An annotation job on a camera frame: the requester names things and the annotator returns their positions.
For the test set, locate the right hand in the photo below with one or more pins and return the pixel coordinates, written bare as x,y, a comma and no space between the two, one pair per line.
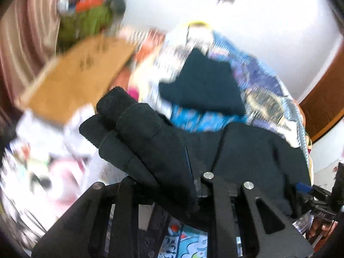
325,227

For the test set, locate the wooden lap desk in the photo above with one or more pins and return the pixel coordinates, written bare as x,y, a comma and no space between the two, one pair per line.
79,77

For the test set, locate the yellow foam bed rail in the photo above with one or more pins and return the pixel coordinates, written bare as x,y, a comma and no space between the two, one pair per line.
198,25

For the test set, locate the green fabric storage box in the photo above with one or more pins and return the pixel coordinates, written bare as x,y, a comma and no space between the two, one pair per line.
79,26

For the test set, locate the dark teal folded garment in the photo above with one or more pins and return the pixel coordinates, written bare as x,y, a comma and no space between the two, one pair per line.
204,85

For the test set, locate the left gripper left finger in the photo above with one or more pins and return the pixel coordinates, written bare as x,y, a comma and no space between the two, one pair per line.
103,222

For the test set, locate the patchwork blue bed quilt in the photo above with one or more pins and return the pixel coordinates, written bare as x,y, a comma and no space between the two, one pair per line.
268,104

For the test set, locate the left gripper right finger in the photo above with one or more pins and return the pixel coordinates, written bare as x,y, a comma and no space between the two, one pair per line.
251,195

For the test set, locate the black pants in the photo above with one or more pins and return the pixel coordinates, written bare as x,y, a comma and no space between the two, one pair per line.
170,161

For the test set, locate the striped pink curtain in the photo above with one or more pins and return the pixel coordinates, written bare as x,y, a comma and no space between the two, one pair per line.
29,31

